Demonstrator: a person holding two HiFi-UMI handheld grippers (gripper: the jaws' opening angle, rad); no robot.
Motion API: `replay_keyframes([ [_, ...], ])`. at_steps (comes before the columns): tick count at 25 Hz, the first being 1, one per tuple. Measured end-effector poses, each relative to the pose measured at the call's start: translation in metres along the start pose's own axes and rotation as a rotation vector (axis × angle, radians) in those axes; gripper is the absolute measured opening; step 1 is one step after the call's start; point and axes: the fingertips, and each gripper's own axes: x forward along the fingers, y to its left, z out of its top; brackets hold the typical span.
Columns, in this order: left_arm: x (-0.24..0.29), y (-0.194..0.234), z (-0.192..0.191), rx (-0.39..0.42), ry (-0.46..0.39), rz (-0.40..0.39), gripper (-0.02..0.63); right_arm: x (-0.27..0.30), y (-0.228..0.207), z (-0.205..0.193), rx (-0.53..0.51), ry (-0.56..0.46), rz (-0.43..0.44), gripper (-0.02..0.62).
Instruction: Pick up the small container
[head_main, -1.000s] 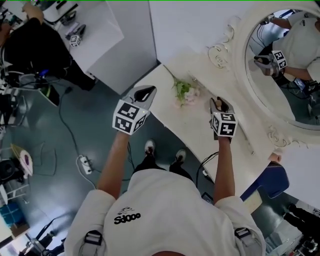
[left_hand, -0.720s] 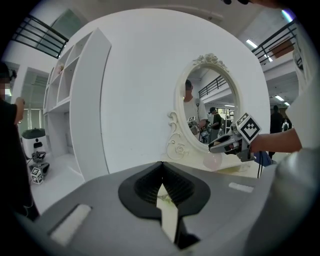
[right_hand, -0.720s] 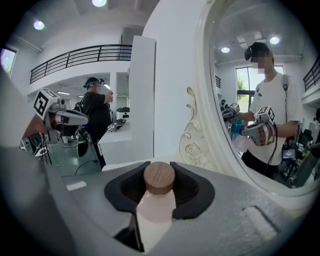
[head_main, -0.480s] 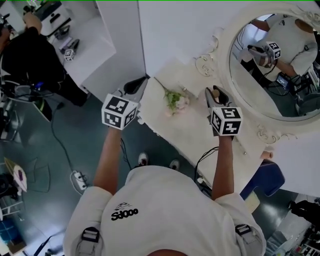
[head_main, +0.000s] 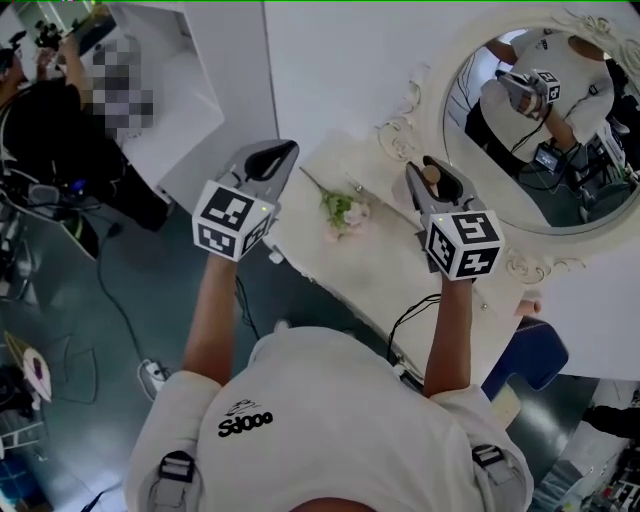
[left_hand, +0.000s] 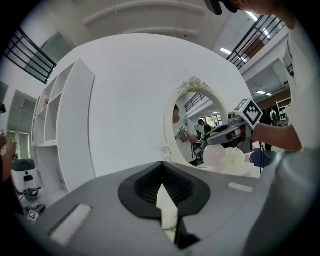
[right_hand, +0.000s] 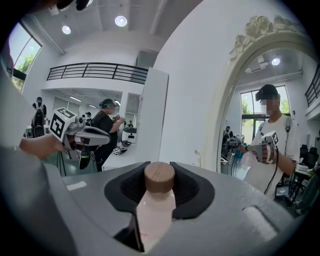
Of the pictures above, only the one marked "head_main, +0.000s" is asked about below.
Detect person's right forearm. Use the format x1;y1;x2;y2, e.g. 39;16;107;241
422;278;474;400

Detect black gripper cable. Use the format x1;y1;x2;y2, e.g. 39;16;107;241
233;274;262;343
386;293;443;364

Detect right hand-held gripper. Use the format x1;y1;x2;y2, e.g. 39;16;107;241
404;155;506;285

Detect blue chair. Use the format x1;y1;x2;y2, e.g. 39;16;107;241
480;318;570;402

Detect white ornate oval mirror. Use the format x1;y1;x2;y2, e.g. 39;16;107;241
376;8;640;287

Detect black camera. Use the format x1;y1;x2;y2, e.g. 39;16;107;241
33;18;69;52

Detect white power strip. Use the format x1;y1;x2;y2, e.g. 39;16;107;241
136;357;172;402

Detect person's white t-shirt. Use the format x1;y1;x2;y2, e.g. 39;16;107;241
122;324;535;512

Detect white cabinet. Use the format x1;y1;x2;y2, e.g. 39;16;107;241
97;3;227;205

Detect grey backpack strap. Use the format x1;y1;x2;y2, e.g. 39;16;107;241
148;449;202;512
471;442;517;502

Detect artificial pink flower bouquet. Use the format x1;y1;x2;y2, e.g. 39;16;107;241
298;166;372;245

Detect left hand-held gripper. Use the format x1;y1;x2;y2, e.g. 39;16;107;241
192;139;300;263

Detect black floor cable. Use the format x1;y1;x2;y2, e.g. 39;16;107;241
93;222;152;367

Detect person's left forearm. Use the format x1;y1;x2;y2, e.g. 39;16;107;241
181;253;239;387

